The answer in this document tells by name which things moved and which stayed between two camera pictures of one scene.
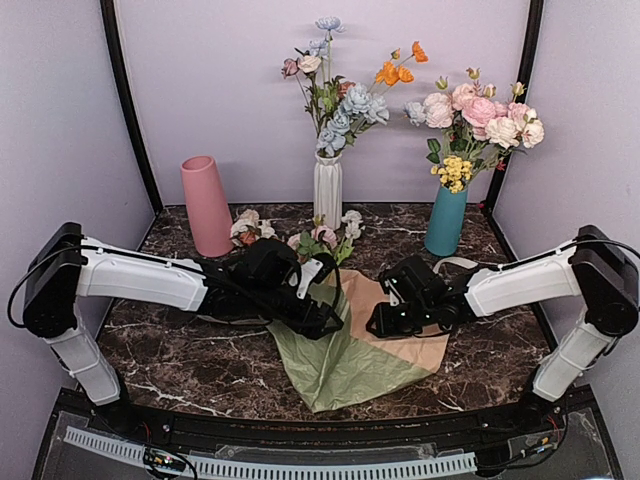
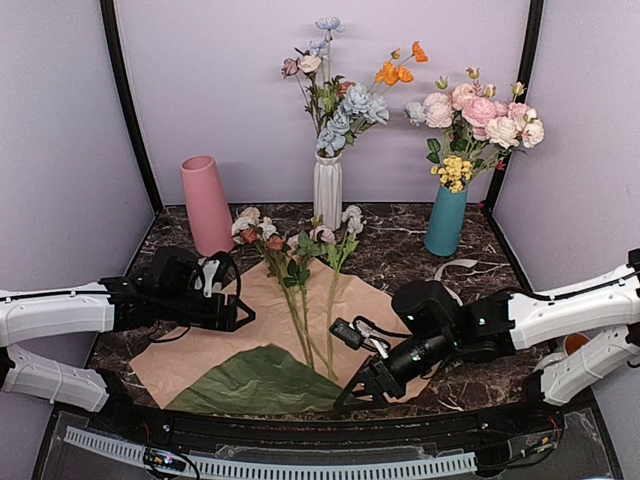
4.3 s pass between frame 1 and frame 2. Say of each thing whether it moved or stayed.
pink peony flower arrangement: stayed
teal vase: stayed
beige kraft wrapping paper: moved
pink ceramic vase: stayed
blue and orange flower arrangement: stayed
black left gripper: moved
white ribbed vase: stayed
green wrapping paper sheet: moved
